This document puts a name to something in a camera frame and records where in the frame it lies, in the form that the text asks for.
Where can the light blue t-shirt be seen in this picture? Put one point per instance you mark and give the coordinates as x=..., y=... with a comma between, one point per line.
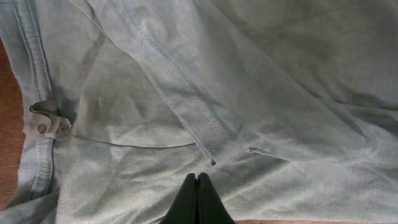
x=289, y=106

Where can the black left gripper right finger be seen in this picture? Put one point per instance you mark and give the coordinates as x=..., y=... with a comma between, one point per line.
x=210, y=207

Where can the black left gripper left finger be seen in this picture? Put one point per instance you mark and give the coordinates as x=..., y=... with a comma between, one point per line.
x=184, y=208

